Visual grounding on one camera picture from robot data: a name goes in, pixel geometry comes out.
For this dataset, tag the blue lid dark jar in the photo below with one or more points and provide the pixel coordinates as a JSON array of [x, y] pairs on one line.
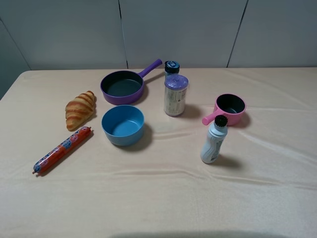
[[171, 67]]

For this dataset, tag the blue plastic bowl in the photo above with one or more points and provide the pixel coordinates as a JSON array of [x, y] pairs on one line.
[[123, 125]]

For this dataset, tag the white bottle black cap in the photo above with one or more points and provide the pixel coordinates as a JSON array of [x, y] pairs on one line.
[[216, 134]]

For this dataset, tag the golden croissant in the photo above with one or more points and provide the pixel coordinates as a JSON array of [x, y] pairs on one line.
[[79, 110]]

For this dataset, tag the purple frying pan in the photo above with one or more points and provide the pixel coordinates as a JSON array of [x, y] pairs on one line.
[[124, 86]]

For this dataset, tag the orange wrapped sausage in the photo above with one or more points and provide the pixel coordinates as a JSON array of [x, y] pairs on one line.
[[61, 150]]

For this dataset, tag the purple lid white canister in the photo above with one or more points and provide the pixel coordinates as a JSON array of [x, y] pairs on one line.
[[175, 94]]

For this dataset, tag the pink saucepan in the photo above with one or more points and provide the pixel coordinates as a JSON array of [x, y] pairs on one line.
[[228, 105]]

